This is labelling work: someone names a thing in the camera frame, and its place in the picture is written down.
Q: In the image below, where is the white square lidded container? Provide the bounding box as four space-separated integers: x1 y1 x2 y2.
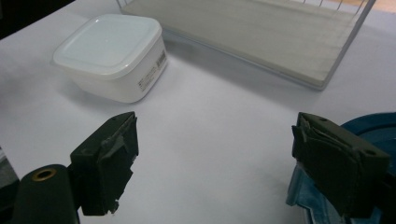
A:
51 13 168 105

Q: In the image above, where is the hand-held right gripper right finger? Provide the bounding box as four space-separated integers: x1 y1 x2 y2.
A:
290 111 391 218

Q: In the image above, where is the white wire shelf rack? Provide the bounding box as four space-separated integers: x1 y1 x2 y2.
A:
116 0 377 91

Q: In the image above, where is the round container with blue lid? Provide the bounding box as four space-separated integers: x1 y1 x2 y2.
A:
285 111 396 224

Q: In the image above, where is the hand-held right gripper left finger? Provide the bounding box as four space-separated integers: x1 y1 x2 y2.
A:
68 111 140 217

